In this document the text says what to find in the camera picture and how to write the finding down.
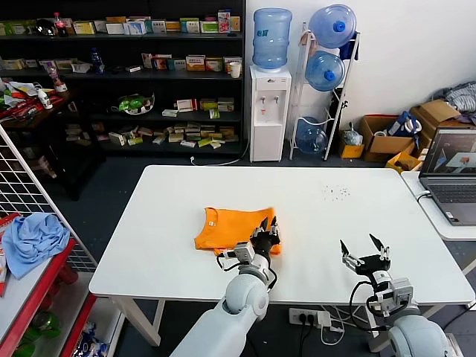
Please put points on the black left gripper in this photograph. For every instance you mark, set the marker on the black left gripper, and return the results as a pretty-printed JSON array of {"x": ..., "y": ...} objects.
[{"x": 264, "y": 242}]

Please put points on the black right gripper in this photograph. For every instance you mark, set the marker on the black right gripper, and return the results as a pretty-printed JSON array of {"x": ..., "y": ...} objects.
[{"x": 372, "y": 264}]

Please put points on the orange t-shirt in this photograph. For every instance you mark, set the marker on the orange t-shirt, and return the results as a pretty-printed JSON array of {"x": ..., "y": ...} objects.
[{"x": 230, "y": 230}]

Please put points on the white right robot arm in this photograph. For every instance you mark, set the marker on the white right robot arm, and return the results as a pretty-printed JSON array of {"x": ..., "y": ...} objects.
[{"x": 416, "y": 334}]

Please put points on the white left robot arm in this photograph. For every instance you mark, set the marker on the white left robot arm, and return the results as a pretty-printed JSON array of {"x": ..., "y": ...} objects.
[{"x": 238, "y": 308}]

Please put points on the grey clothes pile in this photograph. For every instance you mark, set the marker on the grey clothes pile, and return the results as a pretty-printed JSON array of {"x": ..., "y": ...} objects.
[{"x": 461, "y": 96}]

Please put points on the white side table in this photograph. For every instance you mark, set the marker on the white side table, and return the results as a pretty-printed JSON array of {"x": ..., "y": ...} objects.
[{"x": 439, "y": 230}]

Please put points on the white power strip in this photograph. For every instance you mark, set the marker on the white power strip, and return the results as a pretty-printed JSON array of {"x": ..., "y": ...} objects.
[{"x": 308, "y": 317}]

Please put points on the yellow cardboard tray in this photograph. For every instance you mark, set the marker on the yellow cardboard tray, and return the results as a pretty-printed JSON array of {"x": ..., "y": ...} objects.
[{"x": 403, "y": 163}]

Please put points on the small yellow box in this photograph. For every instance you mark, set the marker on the small yellow box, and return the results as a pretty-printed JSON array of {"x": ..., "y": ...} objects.
[{"x": 351, "y": 151}]

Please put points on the grey laptop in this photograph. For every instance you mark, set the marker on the grey laptop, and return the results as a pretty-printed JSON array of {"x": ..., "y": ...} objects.
[{"x": 450, "y": 193}]

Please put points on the open cardboard box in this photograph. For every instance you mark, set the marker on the open cardboard box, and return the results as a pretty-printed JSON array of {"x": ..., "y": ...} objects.
[{"x": 383, "y": 145}]

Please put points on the white water dispenser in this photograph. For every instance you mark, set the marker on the white water dispenser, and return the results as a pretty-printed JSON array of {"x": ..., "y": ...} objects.
[{"x": 268, "y": 111}]

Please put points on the large cardboard box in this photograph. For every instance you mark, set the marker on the large cardboard box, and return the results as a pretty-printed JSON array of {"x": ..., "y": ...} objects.
[{"x": 437, "y": 113}]

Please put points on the white metal jug rack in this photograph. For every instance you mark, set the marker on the white metal jug rack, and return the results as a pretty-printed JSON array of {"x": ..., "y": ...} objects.
[{"x": 347, "y": 89}]

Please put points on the white paper cup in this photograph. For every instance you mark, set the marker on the white paper cup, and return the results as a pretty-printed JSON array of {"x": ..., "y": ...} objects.
[{"x": 235, "y": 70}]

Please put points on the black shelf unit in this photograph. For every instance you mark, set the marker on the black shelf unit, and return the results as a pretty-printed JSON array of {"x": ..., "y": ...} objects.
[{"x": 163, "y": 87}]

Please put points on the orange yellow medicine box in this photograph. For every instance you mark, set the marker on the orange yellow medicine box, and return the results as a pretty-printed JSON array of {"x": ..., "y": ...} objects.
[{"x": 195, "y": 63}]

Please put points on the upright blue water jug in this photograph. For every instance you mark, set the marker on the upright blue water jug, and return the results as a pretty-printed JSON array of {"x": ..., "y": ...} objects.
[{"x": 272, "y": 37}]

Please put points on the dark cluttered table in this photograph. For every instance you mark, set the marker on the dark cluttered table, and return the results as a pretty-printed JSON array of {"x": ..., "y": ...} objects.
[{"x": 74, "y": 148}]

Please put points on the tall colourful carton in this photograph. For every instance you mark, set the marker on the tall colourful carton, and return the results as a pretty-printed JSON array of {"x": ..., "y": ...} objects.
[{"x": 224, "y": 21}]

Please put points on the light blue cloth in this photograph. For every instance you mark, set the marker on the light blue cloth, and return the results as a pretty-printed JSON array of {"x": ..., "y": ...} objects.
[{"x": 35, "y": 241}]

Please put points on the blue plastic bottle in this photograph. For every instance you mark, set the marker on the blue plastic bottle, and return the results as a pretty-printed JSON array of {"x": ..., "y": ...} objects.
[{"x": 96, "y": 61}]

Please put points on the red metal rack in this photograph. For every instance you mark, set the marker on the red metal rack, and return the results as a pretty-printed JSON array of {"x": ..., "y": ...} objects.
[{"x": 33, "y": 297}]

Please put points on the white plastic bottle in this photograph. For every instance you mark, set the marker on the white plastic bottle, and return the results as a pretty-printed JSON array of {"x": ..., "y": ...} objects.
[{"x": 44, "y": 99}]

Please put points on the yellow green medicine box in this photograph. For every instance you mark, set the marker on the yellow green medicine box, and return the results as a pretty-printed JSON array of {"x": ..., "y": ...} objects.
[{"x": 84, "y": 28}]

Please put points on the cola bottle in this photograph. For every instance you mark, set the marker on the cola bottle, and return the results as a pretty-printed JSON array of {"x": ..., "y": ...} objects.
[{"x": 57, "y": 23}]

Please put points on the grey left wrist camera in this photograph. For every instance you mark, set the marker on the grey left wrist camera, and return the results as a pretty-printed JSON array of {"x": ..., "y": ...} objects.
[{"x": 243, "y": 253}]

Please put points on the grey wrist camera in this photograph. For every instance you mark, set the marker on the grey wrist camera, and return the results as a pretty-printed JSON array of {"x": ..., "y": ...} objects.
[
  {"x": 243, "y": 253},
  {"x": 396, "y": 295}
]

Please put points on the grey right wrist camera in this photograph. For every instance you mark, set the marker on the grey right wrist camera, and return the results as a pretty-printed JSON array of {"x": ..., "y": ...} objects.
[{"x": 396, "y": 295}]

